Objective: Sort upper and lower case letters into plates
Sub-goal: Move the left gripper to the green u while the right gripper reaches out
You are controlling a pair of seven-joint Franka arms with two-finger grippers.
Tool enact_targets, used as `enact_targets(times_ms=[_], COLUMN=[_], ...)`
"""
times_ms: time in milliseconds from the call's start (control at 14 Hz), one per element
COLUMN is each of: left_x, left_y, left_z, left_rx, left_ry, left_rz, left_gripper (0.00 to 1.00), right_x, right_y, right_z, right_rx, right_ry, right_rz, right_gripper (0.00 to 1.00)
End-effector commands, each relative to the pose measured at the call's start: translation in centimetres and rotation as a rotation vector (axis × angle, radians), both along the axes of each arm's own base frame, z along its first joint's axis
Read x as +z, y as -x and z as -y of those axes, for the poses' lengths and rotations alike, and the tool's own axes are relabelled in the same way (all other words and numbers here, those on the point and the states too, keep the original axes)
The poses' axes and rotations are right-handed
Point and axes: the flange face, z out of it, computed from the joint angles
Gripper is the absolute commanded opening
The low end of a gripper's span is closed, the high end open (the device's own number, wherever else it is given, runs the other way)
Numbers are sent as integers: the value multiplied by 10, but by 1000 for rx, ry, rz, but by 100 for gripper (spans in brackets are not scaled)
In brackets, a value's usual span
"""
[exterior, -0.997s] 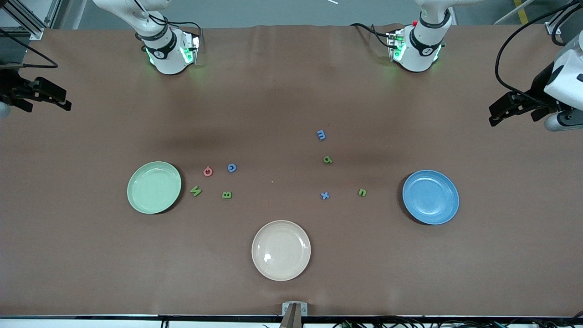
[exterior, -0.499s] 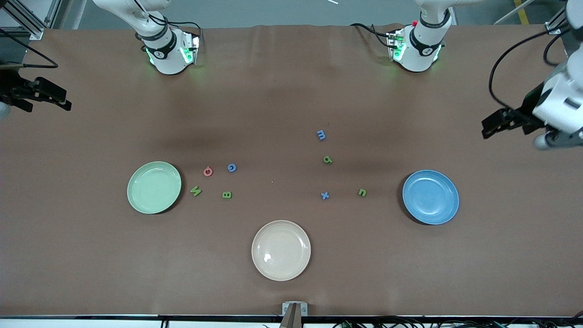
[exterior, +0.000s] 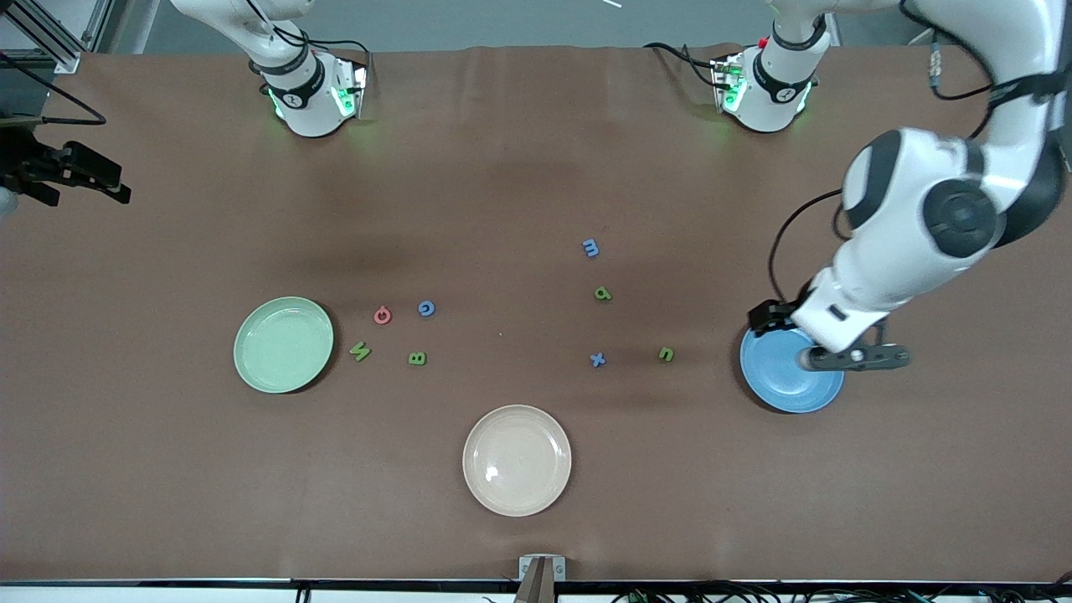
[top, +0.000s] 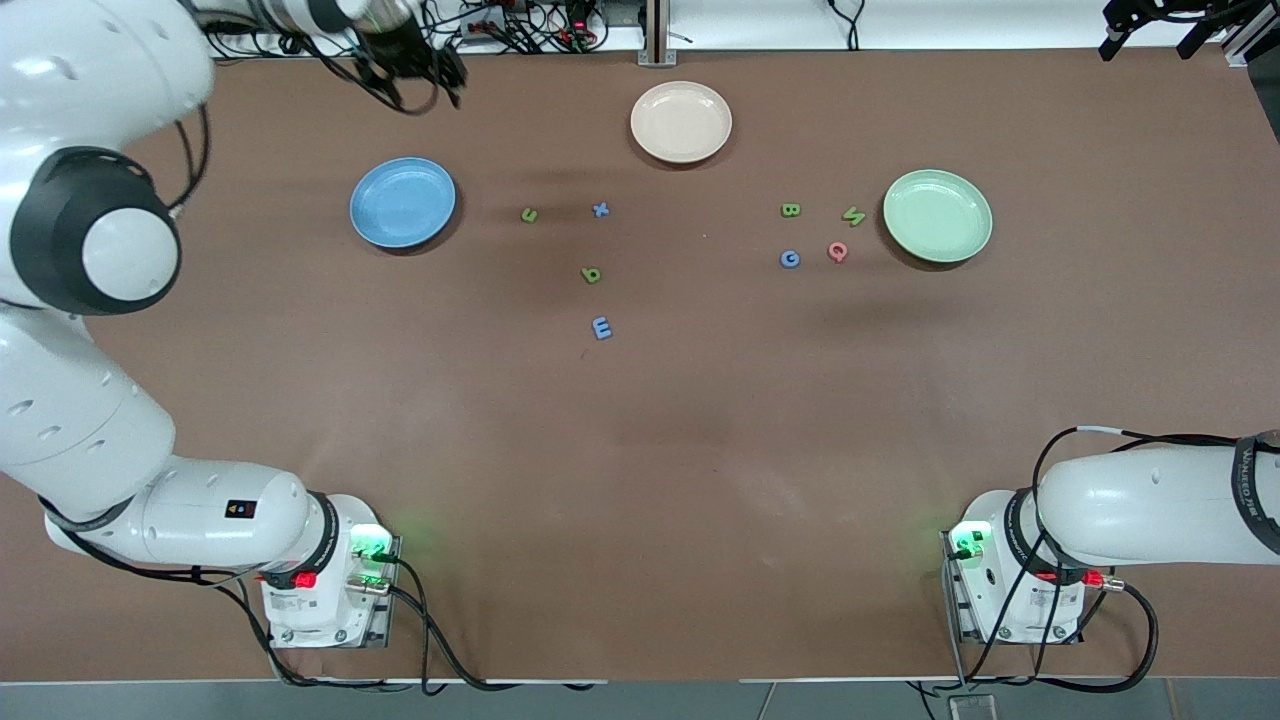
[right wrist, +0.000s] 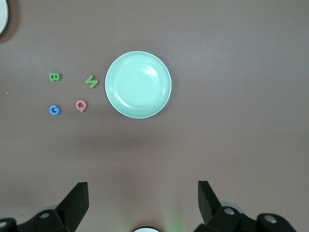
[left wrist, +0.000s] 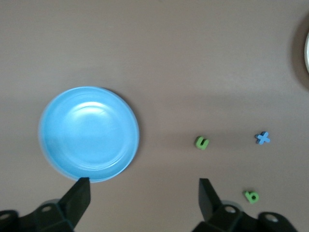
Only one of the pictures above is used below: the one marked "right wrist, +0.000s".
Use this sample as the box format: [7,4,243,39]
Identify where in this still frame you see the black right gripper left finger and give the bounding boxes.
[0,182,90,232]

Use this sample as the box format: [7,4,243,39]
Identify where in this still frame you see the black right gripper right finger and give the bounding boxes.
[194,180,298,232]

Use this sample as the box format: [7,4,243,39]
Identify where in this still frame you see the pink letter Q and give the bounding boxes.
[75,100,88,114]

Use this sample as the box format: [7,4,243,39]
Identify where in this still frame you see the blue letter G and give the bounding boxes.
[49,104,61,116]

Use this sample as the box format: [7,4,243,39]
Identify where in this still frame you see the green letter N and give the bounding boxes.
[84,75,99,89]

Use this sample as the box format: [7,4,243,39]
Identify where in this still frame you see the green letter B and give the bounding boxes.
[48,72,62,83]

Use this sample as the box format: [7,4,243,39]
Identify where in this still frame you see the light green plate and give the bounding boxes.
[104,50,173,119]

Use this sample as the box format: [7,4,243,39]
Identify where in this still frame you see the beige plate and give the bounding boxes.
[0,0,10,35]

